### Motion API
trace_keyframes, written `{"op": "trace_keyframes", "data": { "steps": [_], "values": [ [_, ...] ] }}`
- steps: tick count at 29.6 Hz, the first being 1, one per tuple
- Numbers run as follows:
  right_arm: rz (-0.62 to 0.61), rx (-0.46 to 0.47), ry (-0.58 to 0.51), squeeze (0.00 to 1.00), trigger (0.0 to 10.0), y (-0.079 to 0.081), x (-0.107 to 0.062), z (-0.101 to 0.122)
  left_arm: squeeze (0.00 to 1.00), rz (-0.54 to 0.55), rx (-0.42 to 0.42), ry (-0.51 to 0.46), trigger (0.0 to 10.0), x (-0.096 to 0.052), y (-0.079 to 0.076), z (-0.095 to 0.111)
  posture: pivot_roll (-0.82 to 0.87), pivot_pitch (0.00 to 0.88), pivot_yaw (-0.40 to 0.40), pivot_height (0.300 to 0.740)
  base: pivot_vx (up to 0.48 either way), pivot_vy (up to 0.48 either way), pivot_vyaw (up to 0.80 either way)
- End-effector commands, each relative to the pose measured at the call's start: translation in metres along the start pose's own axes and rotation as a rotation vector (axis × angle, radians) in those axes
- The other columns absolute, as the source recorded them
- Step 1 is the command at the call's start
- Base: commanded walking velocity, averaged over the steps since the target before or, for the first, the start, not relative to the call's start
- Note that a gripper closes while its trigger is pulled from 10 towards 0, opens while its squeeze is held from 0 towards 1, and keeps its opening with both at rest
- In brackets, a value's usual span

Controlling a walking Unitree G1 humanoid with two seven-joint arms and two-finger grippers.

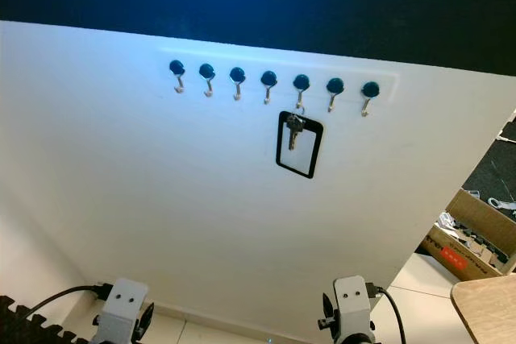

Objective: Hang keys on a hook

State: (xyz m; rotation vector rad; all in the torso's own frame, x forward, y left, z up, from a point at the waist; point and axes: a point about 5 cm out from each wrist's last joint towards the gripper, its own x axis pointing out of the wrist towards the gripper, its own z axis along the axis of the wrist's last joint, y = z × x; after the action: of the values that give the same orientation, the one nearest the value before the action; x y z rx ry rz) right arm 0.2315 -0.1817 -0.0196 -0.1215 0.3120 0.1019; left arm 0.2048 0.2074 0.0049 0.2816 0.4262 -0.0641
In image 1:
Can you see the black framed badge holder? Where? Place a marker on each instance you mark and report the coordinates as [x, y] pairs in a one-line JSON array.
[[294, 171]]

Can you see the black foam floor mat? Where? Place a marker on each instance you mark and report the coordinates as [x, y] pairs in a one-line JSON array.
[[24, 326]]

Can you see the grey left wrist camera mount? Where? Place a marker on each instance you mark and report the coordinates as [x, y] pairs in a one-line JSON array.
[[125, 302]]

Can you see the white hook rail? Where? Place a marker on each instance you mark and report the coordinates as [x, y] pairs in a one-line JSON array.
[[387, 82]]

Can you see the blue capped metal hook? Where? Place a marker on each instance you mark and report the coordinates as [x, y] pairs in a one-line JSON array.
[[334, 85], [176, 67], [206, 71], [301, 81], [237, 74], [268, 78], [370, 89]]

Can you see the black carpet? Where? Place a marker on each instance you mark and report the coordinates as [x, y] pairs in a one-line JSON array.
[[496, 167]]

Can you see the cardboard box with red label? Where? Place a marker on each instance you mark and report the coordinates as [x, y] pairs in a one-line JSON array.
[[463, 247]]

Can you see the wooden table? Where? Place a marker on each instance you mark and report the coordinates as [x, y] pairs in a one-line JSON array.
[[488, 312]]

